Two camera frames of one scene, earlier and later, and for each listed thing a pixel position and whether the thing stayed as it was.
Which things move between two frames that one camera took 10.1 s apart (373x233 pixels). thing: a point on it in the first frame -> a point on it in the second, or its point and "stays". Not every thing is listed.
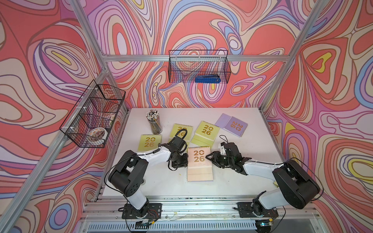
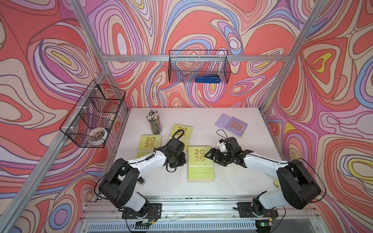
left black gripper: x=185 y=162 stays
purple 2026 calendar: x=231 y=124 stays
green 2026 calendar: x=206 y=134 -> x=200 y=167
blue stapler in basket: x=207 y=78 stays
